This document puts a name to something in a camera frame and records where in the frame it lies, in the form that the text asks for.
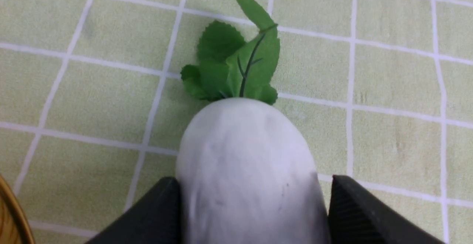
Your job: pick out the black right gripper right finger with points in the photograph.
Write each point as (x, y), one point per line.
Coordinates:
(356, 216)

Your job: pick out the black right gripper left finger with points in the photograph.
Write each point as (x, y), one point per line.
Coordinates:
(154, 219)

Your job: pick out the white toy radish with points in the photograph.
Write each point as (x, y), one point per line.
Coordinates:
(246, 173)

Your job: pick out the amber plastic plate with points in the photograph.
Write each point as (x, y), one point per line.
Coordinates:
(14, 226)

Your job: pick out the green checkered tablecloth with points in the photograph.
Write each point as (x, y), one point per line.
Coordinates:
(93, 108)

